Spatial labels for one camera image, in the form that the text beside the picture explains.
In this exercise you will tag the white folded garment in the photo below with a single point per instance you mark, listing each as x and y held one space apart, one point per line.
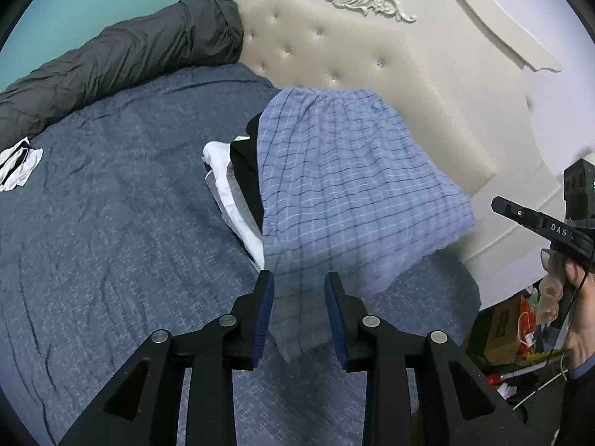
216 155

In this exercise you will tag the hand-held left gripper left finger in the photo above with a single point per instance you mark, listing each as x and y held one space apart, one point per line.
260 318

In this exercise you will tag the person's right forearm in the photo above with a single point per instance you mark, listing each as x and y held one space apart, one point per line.
576 409

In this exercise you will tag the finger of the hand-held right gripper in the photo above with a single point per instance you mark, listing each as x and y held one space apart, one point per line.
516 212

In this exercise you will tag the black folded garment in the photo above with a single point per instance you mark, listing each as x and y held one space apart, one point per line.
244 158

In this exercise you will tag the dark grey rolled duvet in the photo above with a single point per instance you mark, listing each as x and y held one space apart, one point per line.
116 60

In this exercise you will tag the blue plaid shorts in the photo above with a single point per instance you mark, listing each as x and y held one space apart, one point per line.
348 172

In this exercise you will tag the cardboard box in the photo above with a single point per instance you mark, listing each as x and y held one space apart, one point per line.
504 330

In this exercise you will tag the cream tufted headboard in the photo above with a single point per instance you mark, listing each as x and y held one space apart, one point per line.
418 79

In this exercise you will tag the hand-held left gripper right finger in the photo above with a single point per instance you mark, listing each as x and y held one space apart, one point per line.
335 323

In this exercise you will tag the white black-trimmed garment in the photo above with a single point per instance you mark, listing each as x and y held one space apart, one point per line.
25 167

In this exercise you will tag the dark blue patterned blanket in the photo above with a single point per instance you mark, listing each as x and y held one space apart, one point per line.
116 241

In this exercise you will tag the person's right hand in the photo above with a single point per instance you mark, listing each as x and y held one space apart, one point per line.
583 320

